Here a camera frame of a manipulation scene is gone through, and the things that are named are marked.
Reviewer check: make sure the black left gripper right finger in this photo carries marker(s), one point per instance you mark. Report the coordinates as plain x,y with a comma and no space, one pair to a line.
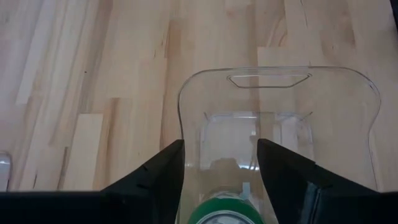
289,186

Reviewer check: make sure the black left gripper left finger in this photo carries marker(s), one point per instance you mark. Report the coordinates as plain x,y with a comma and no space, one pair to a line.
155,186

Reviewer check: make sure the green soda can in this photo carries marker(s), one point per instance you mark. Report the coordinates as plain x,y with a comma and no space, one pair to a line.
224,208

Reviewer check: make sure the clear plastic bin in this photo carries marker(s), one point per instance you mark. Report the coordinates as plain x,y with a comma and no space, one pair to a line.
280,102
4,174

